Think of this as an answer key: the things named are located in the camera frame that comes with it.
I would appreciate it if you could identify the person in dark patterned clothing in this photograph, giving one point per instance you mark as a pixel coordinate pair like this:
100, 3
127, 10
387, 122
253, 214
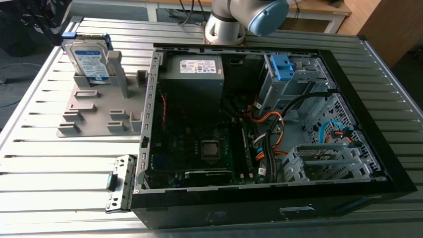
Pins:
43, 17

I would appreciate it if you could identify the black RAM slot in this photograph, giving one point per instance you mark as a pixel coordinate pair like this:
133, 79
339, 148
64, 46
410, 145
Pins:
238, 148

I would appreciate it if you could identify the grey metal disk bay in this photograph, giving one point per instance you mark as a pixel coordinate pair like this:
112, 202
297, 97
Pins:
330, 162

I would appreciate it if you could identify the grey power supply unit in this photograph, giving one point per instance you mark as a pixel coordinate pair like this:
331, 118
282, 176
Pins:
191, 86

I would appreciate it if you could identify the black graphics card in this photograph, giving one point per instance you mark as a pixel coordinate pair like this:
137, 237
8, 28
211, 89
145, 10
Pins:
209, 176

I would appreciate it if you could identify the wooden desk white frame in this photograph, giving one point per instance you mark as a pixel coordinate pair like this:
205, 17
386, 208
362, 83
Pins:
330, 11

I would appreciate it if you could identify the brown wooden cabinet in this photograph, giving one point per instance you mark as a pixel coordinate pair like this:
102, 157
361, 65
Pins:
397, 29

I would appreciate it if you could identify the black open PC case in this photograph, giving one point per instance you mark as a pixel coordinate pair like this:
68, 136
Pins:
231, 208

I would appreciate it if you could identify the hard disk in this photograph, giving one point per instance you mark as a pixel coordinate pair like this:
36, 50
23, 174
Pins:
90, 62

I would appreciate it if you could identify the grey parts rack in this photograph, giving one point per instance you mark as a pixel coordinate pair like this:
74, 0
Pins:
99, 119

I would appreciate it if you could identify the dark green motherboard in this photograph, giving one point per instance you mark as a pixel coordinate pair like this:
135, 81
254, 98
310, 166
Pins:
178, 143

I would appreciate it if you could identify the CPU socket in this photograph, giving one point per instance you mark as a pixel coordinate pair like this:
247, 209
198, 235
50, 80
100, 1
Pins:
210, 150

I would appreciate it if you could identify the grey metal drive cage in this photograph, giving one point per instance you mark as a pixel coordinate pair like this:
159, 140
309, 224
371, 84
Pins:
298, 86

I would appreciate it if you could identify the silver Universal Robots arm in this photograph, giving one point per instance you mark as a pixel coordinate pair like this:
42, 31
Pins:
225, 29

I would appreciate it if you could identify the black office chair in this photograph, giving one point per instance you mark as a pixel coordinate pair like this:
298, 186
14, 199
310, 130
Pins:
16, 47

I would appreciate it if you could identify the grey metal side bracket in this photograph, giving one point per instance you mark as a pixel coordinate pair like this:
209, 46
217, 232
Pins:
123, 178

